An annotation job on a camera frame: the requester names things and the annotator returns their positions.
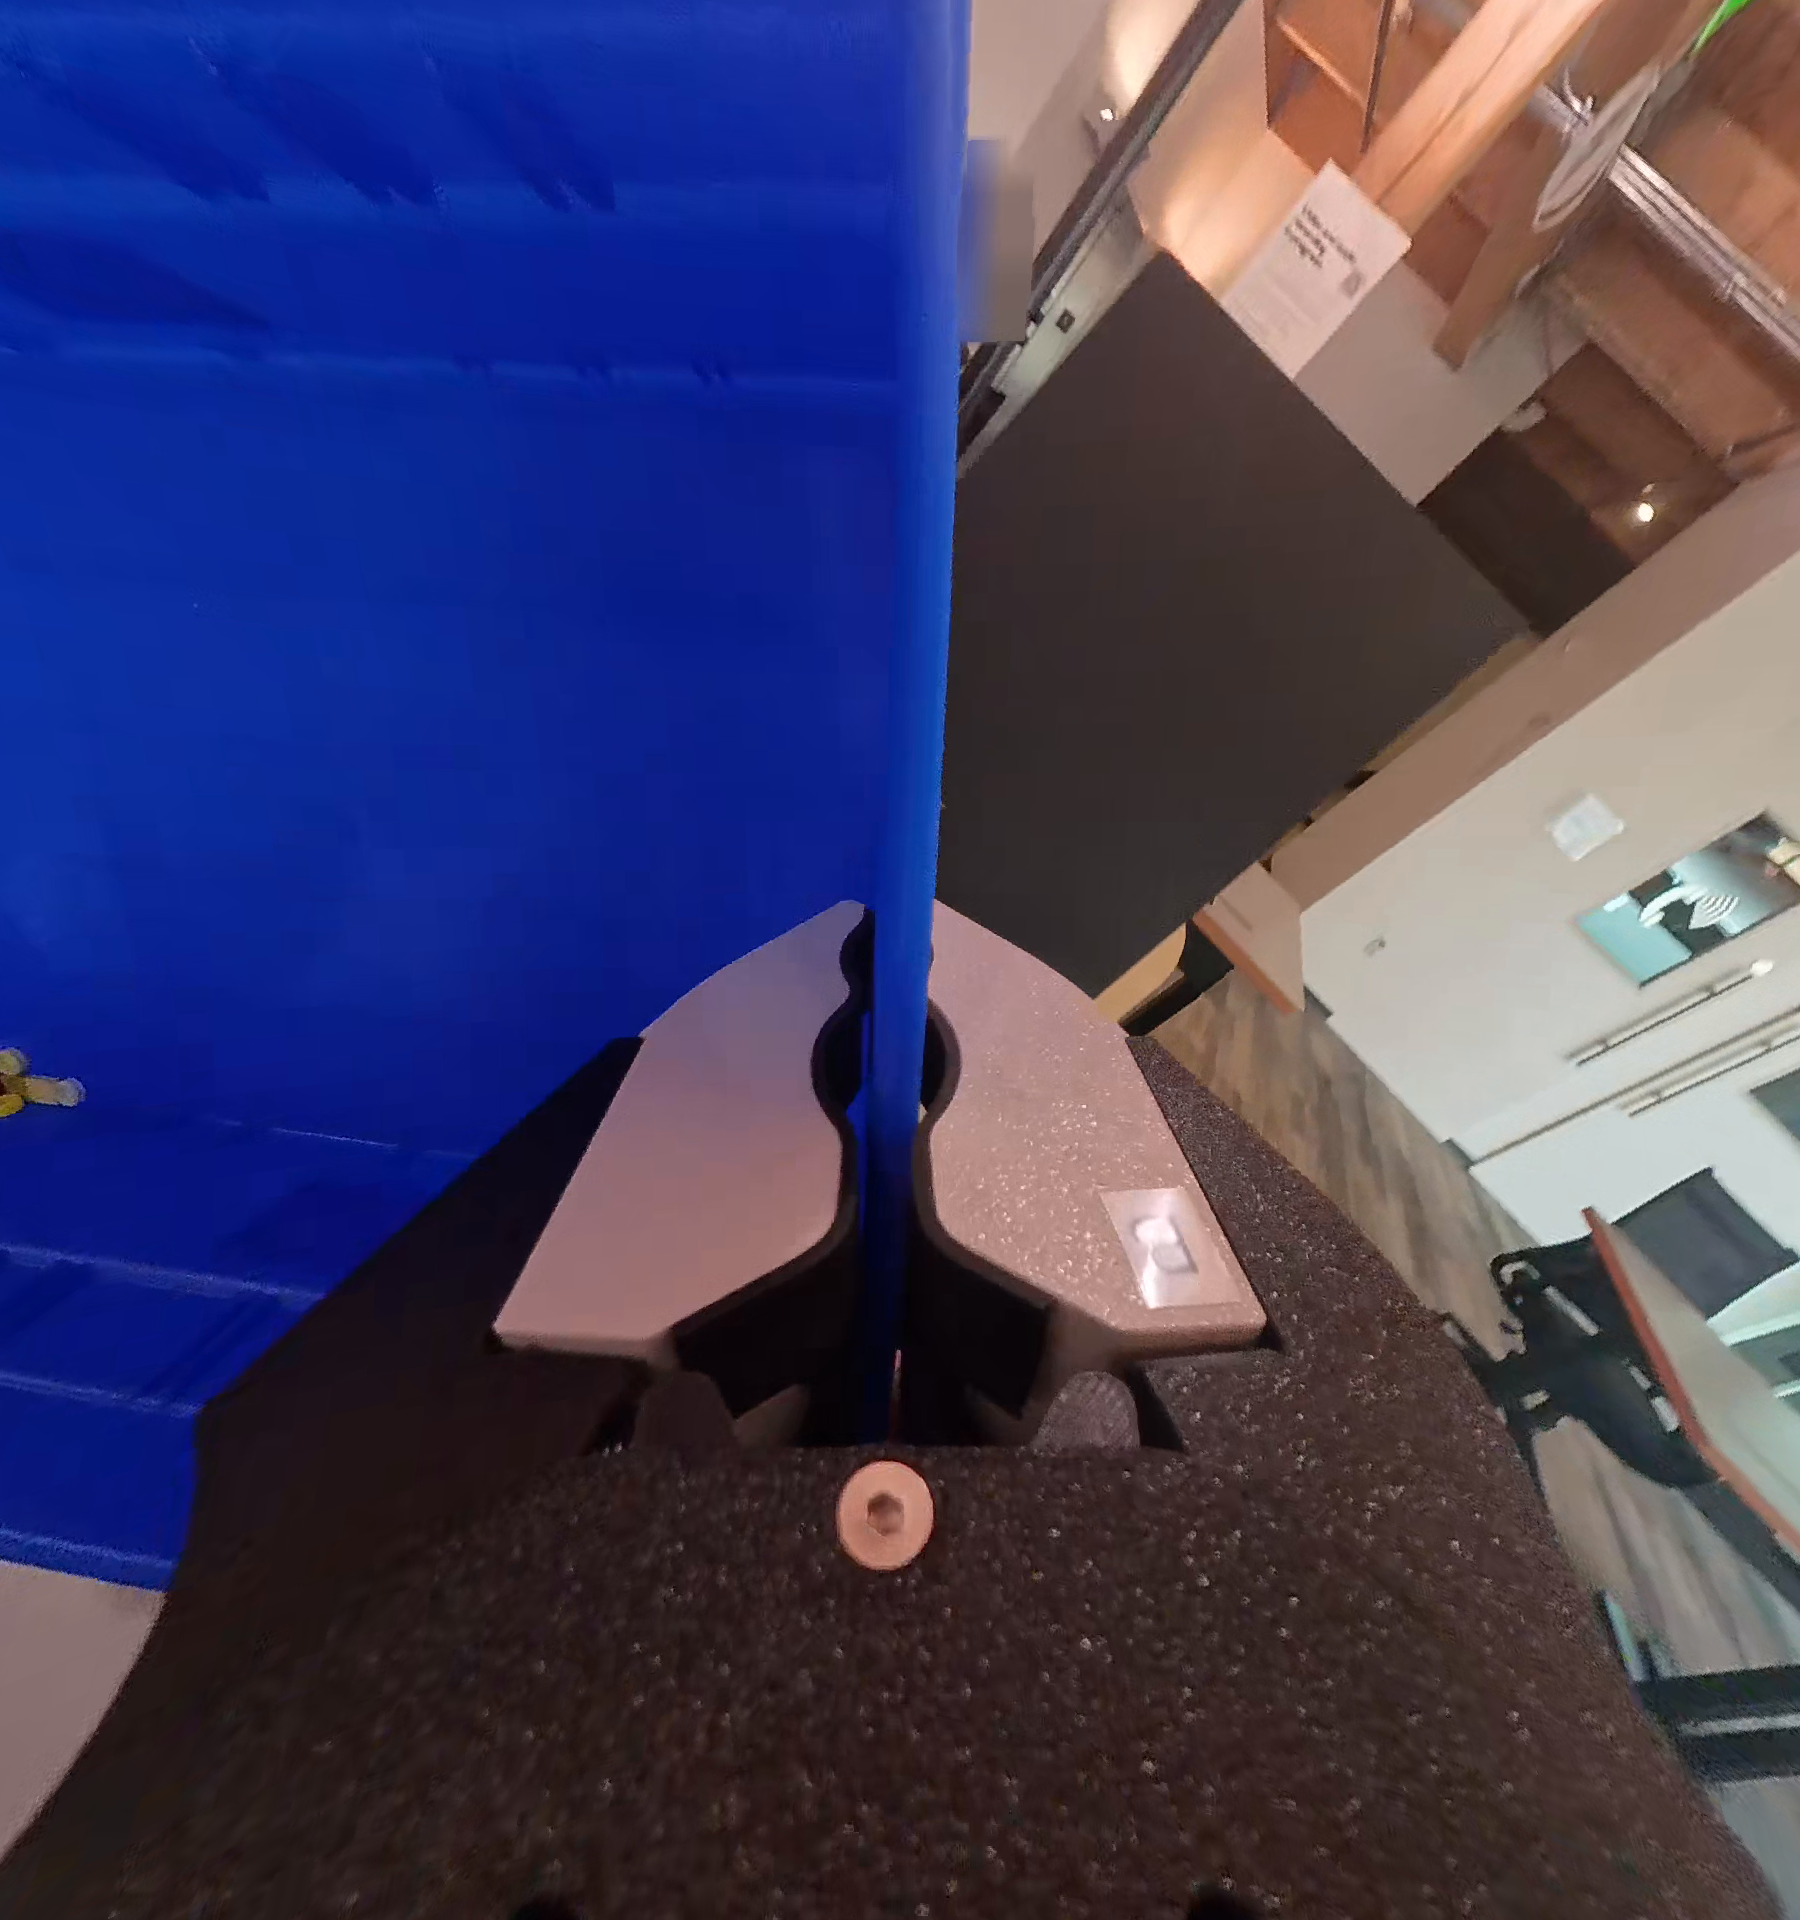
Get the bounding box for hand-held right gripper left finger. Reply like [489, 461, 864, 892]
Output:
[495, 900, 877, 1369]

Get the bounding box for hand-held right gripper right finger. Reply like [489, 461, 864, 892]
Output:
[911, 904, 1269, 1368]

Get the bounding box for blue plastic bin with label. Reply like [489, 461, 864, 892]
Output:
[0, 0, 977, 1593]

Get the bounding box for black office chair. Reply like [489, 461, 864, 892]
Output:
[1484, 1245, 1713, 1488]

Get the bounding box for small yellow red brick pieces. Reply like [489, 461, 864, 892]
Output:
[0, 1045, 88, 1125]

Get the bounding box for wooden office desk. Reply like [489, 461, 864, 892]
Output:
[1581, 1208, 1800, 1780]

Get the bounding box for white paper notice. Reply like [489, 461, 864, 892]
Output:
[1221, 158, 1410, 377]

